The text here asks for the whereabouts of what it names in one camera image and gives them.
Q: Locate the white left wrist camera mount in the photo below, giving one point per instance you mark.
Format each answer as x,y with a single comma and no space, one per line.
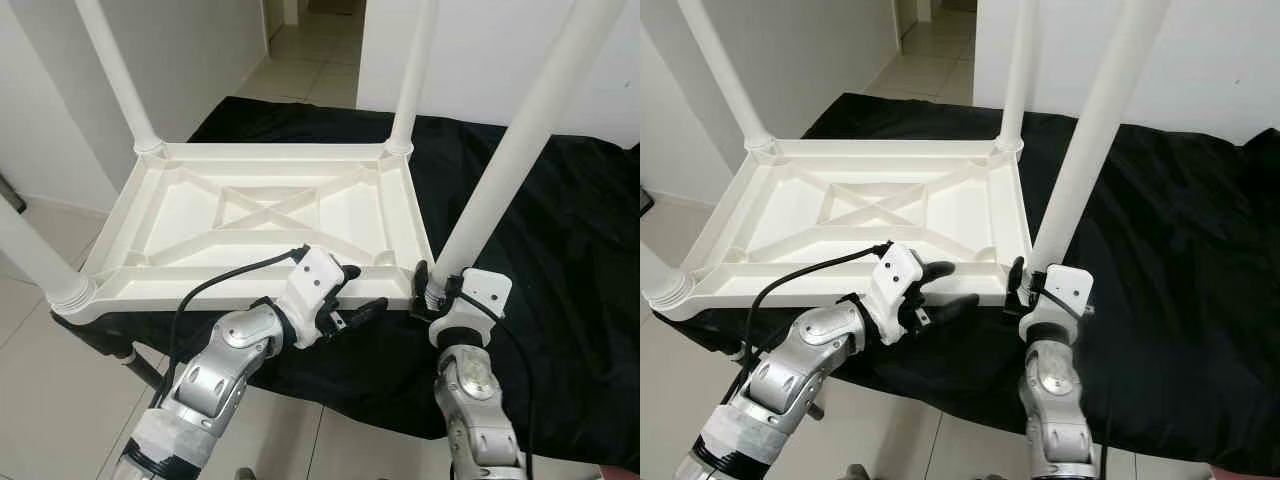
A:
895,270
315,275

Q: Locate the white plastic table top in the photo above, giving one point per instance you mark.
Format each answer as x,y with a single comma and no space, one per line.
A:
780,210
180,210

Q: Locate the black flat panel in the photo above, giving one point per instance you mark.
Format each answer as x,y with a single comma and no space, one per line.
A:
645,203
10,195

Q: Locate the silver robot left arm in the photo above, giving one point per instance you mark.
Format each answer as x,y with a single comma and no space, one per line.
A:
800,370
215,375

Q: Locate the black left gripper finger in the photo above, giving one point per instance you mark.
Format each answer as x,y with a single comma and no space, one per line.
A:
367,309
952,307
351,272
938,270

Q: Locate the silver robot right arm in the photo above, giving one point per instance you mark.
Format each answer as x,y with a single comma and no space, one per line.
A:
1055,390
475,385

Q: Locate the black metal table leg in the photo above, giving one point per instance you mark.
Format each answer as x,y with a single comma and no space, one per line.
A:
815,408
145,370

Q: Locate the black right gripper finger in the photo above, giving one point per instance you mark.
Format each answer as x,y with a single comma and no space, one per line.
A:
421,288
1016,283

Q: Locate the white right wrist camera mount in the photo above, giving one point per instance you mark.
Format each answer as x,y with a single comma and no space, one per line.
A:
490,290
1070,285

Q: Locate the pink cushion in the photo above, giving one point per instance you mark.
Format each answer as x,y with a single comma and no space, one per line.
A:
620,472
1240,473

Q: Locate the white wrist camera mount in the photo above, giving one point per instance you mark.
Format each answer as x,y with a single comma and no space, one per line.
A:
895,270
490,290
1070,285
315,275

